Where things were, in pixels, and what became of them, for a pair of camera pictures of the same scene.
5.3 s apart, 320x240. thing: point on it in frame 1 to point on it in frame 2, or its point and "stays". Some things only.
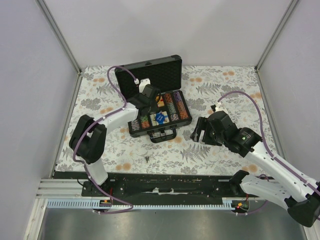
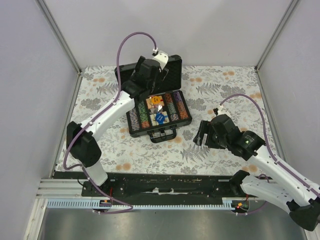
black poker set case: x=175 y=110 stays
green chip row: x=145 y=122 stays
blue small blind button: x=160 y=118 stays
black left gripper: x=154 y=108 to x=162 y=75
